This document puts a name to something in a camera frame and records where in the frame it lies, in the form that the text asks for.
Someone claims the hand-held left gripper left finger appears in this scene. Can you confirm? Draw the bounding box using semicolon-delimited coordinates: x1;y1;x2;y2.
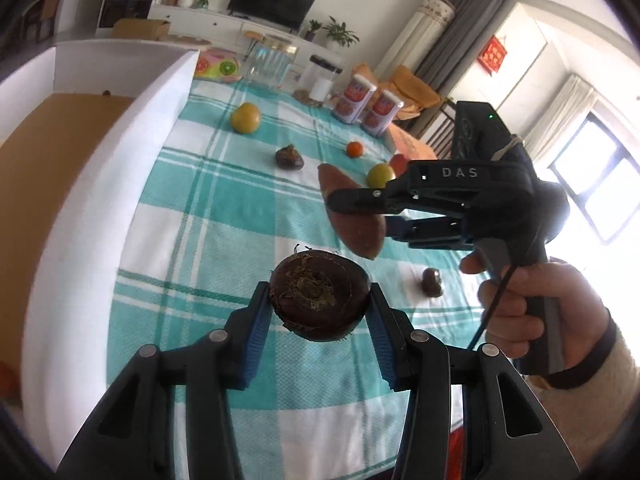
55;280;274;480

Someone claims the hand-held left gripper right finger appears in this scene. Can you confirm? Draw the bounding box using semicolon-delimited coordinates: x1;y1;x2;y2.
367;283;584;480

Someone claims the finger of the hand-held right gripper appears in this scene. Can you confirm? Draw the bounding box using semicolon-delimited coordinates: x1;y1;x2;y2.
384;215;473;251
327;179;409;217

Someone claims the reddish brown sweet potato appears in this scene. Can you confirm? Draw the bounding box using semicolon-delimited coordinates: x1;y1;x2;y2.
317;162;386;261

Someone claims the large dark brown water chestnut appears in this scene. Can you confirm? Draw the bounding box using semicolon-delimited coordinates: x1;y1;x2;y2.
268;244;372;344

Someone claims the white foam box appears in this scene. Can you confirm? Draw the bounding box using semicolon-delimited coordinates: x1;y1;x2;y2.
0;39;202;467

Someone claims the person's right forearm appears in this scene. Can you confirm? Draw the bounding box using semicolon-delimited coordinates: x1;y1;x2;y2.
520;320;640;472

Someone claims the person's right hand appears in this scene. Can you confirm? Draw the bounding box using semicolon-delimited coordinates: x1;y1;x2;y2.
459;251;614;377

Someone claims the yellow green citrus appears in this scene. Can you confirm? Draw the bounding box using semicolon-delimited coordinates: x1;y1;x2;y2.
230;102;262;135
366;162;396;190

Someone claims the small dark water chestnut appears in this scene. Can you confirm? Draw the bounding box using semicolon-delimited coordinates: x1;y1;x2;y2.
421;267;444;297
274;143;305;171

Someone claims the red and white can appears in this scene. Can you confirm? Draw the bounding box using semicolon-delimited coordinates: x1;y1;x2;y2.
333;73;377;125
360;88;404;137

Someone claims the teal plaid tablecloth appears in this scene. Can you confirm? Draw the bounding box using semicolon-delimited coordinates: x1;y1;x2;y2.
112;77;501;480

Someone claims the window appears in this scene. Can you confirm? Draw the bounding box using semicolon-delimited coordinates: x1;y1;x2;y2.
547;109;640;244

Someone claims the dark wooden chair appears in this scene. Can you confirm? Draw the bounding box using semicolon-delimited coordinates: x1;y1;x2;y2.
419;97;459;161

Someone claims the white curtain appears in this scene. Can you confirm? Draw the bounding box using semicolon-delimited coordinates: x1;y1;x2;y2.
522;73;601;161

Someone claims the woven coaster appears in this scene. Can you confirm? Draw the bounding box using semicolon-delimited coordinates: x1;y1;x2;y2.
294;88;329;107

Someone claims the orange cloth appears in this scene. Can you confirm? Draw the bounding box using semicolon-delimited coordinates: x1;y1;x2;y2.
349;62;444;116

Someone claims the leafy potted plant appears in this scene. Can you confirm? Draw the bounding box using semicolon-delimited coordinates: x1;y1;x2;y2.
322;15;361;51

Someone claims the white standing air conditioner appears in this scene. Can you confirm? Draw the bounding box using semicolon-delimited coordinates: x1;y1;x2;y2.
374;0;457;96

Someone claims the grey curtain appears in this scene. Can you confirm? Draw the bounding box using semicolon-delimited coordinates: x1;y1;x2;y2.
414;0;511;111

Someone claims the wooden stool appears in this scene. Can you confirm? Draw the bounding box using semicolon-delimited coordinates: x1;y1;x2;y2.
243;30;266;61

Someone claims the pink printed cushion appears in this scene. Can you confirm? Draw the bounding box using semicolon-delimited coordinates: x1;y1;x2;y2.
193;47;242;84

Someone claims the black television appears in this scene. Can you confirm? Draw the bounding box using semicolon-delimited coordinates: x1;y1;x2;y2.
227;0;318;32

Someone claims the white television cabinet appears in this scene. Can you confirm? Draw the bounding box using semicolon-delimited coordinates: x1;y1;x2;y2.
149;2;362;79

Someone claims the cardboard box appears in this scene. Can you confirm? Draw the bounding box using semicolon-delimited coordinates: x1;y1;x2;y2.
110;17;172;41

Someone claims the brown wooden chair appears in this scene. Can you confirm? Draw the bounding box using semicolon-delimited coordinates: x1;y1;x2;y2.
22;0;66;44

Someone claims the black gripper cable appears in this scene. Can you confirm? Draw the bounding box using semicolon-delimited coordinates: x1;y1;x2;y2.
469;264;517;350

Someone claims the red wall ornament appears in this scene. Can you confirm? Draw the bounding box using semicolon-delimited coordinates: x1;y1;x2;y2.
476;34;509;77

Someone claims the black wrist strap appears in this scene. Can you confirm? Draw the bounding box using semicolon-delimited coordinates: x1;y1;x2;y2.
520;309;619;392

